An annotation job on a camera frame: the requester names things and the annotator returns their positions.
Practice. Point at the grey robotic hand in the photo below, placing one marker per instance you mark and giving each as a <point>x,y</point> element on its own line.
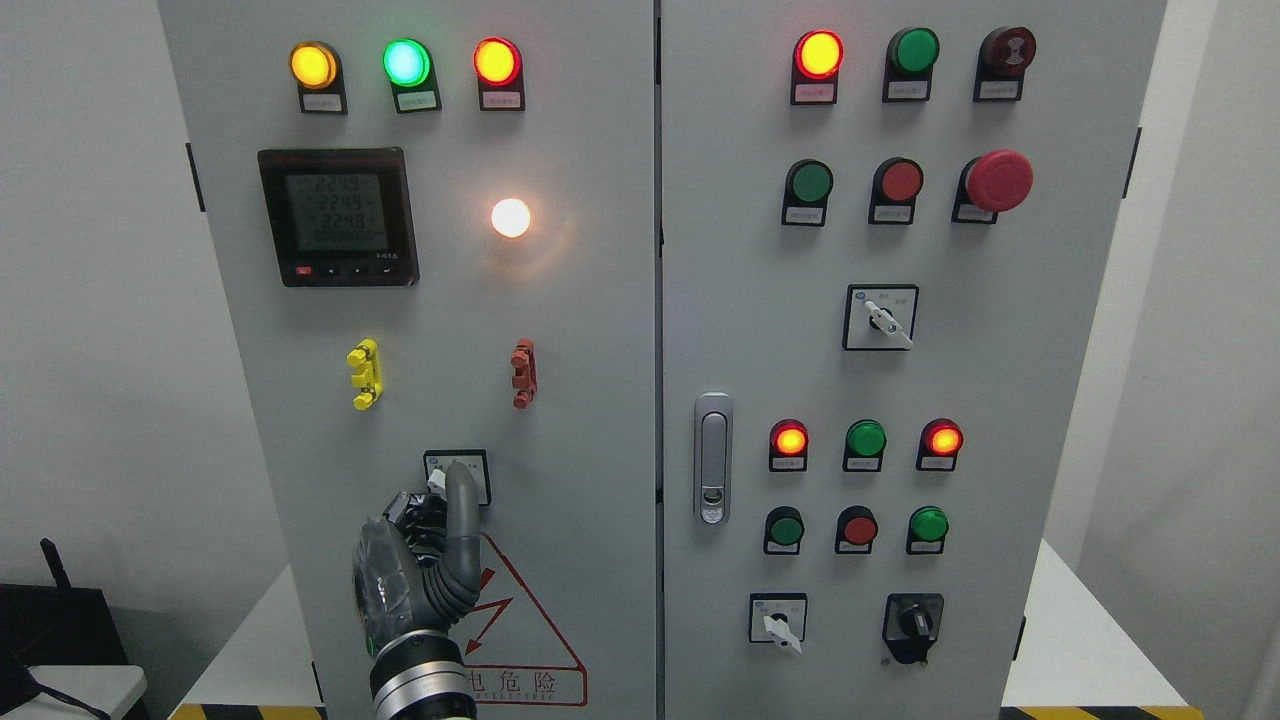
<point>418,566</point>

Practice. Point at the white rotary switch door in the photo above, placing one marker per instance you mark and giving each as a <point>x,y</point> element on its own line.
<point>436,462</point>

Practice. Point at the robot forearm black silver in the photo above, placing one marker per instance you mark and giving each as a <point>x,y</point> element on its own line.
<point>420,675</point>

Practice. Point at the green lit indicator light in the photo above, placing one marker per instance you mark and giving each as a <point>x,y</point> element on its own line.
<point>411,73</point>

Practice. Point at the yellow indicator light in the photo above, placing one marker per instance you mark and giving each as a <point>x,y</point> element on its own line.
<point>318,73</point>

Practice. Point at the red electric warning sticker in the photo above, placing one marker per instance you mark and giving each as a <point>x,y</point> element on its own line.
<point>514,653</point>

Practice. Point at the white box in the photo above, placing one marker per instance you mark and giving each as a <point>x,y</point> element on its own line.
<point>115,689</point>

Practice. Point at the left grey cabinet door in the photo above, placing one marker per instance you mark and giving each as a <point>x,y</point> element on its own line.
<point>573,476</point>

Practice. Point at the grey cabinet door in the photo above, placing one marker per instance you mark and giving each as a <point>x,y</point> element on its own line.
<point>756,309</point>
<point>573,476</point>

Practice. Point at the black digital power meter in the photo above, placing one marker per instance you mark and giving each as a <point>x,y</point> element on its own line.
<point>340,217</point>

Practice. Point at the small clear light bulb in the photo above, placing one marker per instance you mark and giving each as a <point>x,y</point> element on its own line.
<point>511,218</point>

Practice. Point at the green push button lower left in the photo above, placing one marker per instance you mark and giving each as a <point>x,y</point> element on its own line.
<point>784,530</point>

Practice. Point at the green push button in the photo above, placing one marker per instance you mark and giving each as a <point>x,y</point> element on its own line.
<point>806,190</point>
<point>784,530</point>
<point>928,527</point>

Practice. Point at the black device with antenna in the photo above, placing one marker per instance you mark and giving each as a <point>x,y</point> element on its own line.
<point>54,625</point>

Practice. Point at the red lit indicator lower left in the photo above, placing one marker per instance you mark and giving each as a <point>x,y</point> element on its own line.
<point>789,446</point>

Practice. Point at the red push button lower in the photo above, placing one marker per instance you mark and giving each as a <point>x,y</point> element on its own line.
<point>856,531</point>

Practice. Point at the red push button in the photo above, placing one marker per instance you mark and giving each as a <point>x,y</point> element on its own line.
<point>895,186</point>
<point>856,531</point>

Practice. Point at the green indicator lower middle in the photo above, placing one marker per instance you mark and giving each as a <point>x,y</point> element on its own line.
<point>865,441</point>

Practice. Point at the green push button lower right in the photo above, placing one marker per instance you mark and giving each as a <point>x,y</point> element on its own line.
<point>928,527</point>

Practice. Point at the red lit indicator light left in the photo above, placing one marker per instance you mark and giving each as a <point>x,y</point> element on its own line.
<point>499,69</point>

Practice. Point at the red lit indicator lower right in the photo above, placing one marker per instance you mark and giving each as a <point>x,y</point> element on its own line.
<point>939,445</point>

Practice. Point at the green push button upper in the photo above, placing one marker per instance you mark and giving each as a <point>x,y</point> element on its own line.
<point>806,190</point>

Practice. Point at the right grey cabinet door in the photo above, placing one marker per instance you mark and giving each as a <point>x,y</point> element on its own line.
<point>756,309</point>

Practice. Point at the red push button upper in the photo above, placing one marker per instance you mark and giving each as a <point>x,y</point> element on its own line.
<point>895,186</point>

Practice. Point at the red lit indicator top right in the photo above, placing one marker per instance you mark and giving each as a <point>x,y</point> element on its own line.
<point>816,61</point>

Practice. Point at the red emergency stop button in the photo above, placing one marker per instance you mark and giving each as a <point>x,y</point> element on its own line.
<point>996,181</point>

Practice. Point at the green indicator top right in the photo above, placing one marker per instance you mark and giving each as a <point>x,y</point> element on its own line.
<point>908,67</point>

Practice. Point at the dark red buzzer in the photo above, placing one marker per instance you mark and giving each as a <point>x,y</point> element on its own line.
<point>1003,59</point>

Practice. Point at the silver door latch handle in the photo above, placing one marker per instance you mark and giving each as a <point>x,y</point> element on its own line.
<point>713,433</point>

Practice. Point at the white rotary switch bottom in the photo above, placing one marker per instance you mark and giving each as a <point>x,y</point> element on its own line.
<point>778,618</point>

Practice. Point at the white rotary switch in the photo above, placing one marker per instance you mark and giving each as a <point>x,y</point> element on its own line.
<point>880,317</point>
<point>778,618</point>

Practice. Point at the black rotary switch bottom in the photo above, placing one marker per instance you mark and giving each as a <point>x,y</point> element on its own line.
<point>912,625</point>

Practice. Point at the white rotary switch upper right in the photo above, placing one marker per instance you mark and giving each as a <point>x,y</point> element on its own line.
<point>880,317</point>

